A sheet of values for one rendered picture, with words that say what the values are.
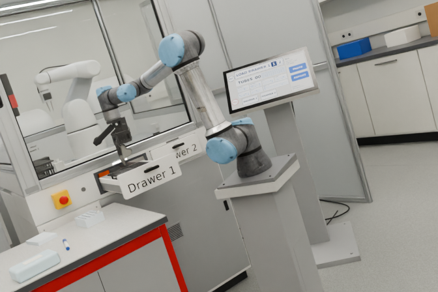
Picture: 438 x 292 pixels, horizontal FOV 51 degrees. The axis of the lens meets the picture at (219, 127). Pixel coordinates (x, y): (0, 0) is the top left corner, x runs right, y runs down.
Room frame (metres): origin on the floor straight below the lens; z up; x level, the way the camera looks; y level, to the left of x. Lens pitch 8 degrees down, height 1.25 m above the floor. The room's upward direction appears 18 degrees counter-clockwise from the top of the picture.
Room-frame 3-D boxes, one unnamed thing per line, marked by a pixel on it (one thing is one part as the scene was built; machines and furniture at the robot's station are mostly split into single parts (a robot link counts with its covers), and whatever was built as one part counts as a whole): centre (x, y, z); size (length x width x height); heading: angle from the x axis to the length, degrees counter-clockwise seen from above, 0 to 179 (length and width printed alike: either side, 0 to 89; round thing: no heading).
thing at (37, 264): (1.55, 0.75, 0.78); 0.15 x 0.10 x 0.04; 129
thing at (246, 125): (1.90, -0.08, 0.95); 0.13 x 0.12 x 0.14; 145
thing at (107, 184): (2.20, 0.47, 0.86); 0.40 x 0.26 x 0.06; 32
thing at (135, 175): (2.02, 0.36, 0.87); 0.29 x 0.02 x 0.11; 122
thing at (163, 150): (2.46, 0.26, 0.87); 0.29 x 0.02 x 0.11; 122
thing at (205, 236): (2.72, 0.74, 0.40); 1.03 x 0.95 x 0.80; 122
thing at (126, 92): (2.05, 0.35, 1.25); 0.11 x 0.11 x 0.08; 55
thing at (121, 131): (2.09, 0.44, 1.10); 0.09 x 0.08 x 0.12; 98
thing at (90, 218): (1.97, 0.66, 0.78); 0.12 x 0.08 x 0.04; 37
